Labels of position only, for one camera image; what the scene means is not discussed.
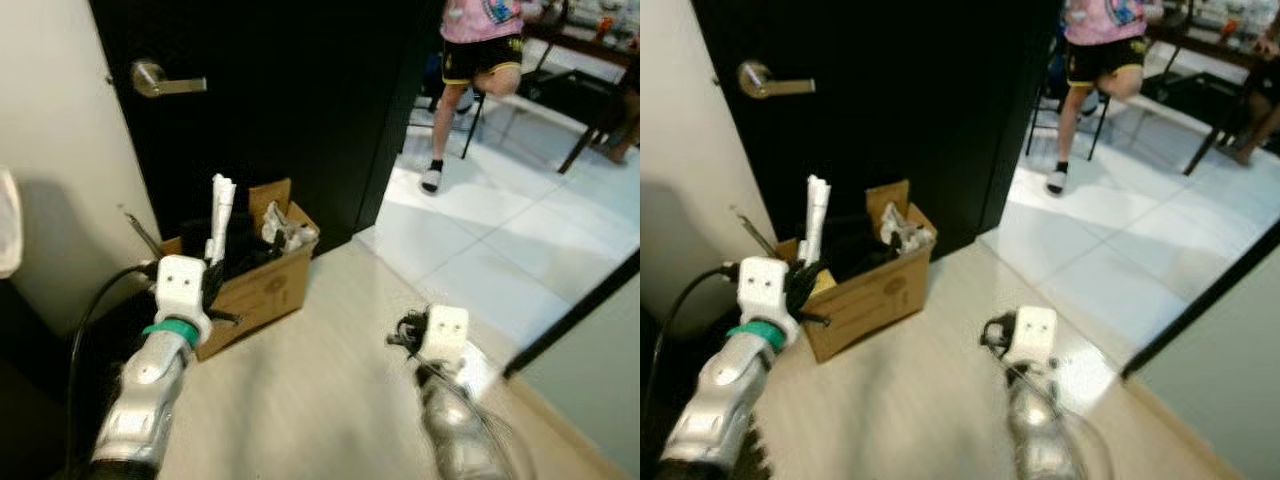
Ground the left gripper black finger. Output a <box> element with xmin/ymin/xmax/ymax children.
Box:
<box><xmin>205</xmin><ymin>258</ymin><xmax>239</xmax><ymax>307</ymax></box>
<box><xmin>787</xmin><ymin>260</ymin><xmax>831</xmax><ymax>307</ymax></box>

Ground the brown cardboard box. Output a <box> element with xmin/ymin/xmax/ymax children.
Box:
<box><xmin>160</xmin><ymin>178</ymin><xmax>322</xmax><ymax>362</ymax></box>
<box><xmin>775</xmin><ymin>180</ymin><xmax>939</xmax><ymax>364</ymax></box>

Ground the thin silver black strip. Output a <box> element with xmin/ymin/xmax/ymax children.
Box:
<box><xmin>117</xmin><ymin>206</ymin><xmax>163</xmax><ymax>260</ymax></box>
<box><xmin>727</xmin><ymin>206</ymin><xmax>782</xmax><ymax>260</ymax></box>

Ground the crumpled white grey trash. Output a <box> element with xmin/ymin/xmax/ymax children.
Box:
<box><xmin>261</xmin><ymin>203</ymin><xmax>320</xmax><ymax>252</ymax></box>
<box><xmin>879</xmin><ymin>203</ymin><xmax>937</xmax><ymax>252</ymax></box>

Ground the black door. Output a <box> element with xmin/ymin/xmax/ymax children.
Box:
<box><xmin>690</xmin><ymin>0</ymin><xmax>1063</xmax><ymax>262</ymax></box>
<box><xmin>90</xmin><ymin>0</ymin><xmax>443</xmax><ymax>257</ymax></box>

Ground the seated person bare leg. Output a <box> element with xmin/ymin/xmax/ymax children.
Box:
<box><xmin>1235</xmin><ymin>10</ymin><xmax>1280</xmax><ymax>168</ymax></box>
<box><xmin>603</xmin><ymin>95</ymin><xmax>641</xmax><ymax>167</ymax></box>

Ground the person in pink shirt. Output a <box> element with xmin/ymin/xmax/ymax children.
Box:
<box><xmin>1044</xmin><ymin>0</ymin><xmax>1167</xmax><ymax>197</ymax></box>
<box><xmin>420</xmin><ymin>0</ymin><xmax>547</xmax><ymax>197</ymax></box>

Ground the dark cluttered table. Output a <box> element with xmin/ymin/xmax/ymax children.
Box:
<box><xmin>1140</xmin><ymin>0</ymin><xmax>1280</xmax><ymax>178</ymax></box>
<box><xmin>520</xmin><ymin>0</ymin><xmax>641</xmax><ymax>173</ymax></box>

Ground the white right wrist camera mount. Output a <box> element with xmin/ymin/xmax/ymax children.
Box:
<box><xmin>420</xmin><ymin>305</ymin><xmax>472</xmax><ymax>367</ymax></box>
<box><xmin>1005</xmin><ymin>305</ymin><xmax>1060</xmax><ymax>367</ymax></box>

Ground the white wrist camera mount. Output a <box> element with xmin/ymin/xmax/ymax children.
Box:
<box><xmin>420</xmin><ymin>305</ymin><xmax>472</xmax><ymax>367</ymax></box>
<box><xmin>738</xmin><ymin>257</ymin><xmax>802</xmax><ymax>347</ymax></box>
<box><xmin>154</xmin><ymin>255</ymin><xmax>214</xmax><ymax>347</ymax></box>
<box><xmin>1005</xmin><ymin>305</ymin><xmax>1060</xmax><ymax>367</ymax></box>

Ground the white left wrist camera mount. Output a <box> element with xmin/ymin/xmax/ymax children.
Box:
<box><xmin>738</xmin><ymin>257</ymin><xmax>802</xmax><ymax>347</ymax></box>
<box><xmin>154</xmin><ymin>255</ymin><xmax>214</xmax><ymax>347</ymax></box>

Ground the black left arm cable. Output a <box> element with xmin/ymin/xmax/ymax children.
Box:
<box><xmin>648</xmin><ymin>262</ymin><xmax>741</xmax><ymax>421</ymax></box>
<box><xmin>62</xmin><ymin>262</ymin><xmax>161</xmax><ymax>476</ymax></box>

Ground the brass lever door handle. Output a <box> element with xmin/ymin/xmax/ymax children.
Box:
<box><xmin>131</xmin><ymin>59</ymin><xmax>209</xmax><ymax>100</ymax></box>
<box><xmin>736</xmin><ymin>59</ymin><xmax>817</xmax><ymax>100</ymax></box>

